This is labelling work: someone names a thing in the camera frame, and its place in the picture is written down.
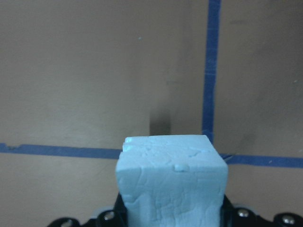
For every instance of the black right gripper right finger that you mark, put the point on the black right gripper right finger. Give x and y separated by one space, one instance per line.
226 213

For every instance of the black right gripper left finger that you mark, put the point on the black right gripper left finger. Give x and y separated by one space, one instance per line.
120 210

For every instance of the light blue foam block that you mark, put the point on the light blue foam block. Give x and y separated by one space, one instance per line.
171 181

